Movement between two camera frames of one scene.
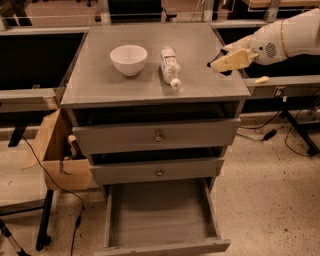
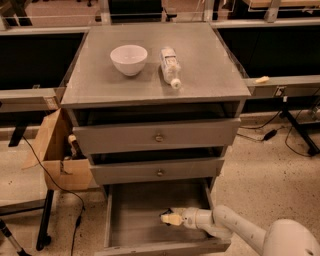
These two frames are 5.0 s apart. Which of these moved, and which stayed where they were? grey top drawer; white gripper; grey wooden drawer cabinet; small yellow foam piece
Moved: white gripper
Stayed: grey top drawer; grey wooden drawer cabinet; small yellow foam piece
